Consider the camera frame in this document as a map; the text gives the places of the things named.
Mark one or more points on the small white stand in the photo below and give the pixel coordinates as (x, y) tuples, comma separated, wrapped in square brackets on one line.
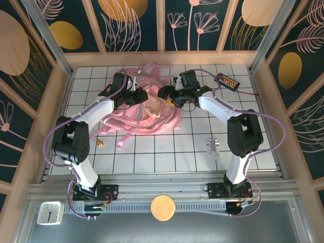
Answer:
[(212, 150)]

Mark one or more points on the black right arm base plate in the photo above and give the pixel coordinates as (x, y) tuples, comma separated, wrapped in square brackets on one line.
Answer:
[(215, 189)]

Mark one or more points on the white alarm clock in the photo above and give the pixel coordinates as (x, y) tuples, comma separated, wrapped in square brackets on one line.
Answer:
[(50, 213)]

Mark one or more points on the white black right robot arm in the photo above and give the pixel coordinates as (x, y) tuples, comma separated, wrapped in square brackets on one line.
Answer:
[(243, 131)]

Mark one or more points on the small brass fitting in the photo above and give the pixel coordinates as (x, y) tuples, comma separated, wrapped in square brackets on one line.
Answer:
[(99, 143)]

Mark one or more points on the aluminium corner post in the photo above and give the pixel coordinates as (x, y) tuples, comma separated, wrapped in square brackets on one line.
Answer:
[(268, 38), (49, 38)]

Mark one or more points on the aluminium mounting rail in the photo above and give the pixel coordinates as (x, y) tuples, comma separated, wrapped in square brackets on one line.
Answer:
[(162, 188)]

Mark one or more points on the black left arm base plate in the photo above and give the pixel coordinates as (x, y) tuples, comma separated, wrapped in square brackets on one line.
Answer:
[(111, 192)]

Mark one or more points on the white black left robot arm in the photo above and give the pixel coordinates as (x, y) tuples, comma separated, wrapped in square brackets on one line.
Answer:
[(73, 136)]

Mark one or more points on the pink student backpack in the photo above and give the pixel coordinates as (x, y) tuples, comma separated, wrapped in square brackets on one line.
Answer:
[(131, 119)]

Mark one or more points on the round wooden disc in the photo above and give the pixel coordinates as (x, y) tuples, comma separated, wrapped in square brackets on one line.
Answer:
[(162, 208)]

